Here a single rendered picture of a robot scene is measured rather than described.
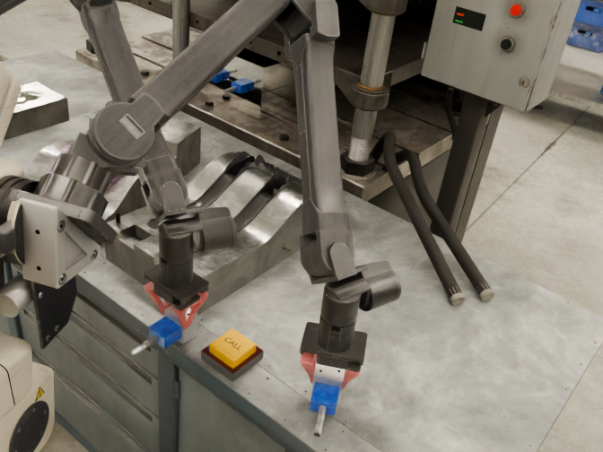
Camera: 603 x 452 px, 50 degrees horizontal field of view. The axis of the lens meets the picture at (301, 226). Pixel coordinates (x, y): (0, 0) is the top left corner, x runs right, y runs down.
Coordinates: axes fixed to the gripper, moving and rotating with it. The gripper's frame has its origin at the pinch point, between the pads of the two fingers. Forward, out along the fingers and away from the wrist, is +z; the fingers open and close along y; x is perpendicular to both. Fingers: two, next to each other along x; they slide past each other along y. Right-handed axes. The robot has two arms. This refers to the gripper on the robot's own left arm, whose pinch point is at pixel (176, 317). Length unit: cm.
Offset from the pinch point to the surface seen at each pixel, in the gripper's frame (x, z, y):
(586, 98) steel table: -371, 60, 21
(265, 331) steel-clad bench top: -12.6, 4.7, -10.8
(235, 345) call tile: -3.0, 1.0, -11.9
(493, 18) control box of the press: -92, -42, -9
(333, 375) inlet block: -8.1, -0.6, -29.4
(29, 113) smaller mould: -26, -2, 87
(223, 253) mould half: -16.2, -4.1, 4.0
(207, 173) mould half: -32.6, -7.0, 25.2
